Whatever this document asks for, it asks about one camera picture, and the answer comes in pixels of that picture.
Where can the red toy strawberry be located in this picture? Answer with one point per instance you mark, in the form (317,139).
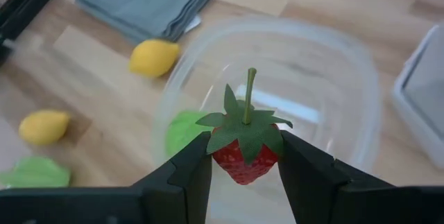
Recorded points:
(243,168)

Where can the black aluminium table frame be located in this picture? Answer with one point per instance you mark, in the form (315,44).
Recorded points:
(21,5)

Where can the white hexagonal plant pot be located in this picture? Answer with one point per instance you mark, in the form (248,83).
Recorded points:
(419,95)

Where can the yellow toy lemon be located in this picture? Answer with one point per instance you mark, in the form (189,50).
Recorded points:
(43,127)
(154,57)

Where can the clear plastic tupperware container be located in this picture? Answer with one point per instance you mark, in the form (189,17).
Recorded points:
(312,78)

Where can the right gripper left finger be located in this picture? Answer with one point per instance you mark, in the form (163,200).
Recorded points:
(184,189)

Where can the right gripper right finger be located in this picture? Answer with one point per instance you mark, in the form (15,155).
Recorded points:
(312,189)

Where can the green toy leaf vegetable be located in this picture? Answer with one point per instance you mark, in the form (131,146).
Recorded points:
(34,172)

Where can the folded grey cloth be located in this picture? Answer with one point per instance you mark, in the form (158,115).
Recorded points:
(138,2)

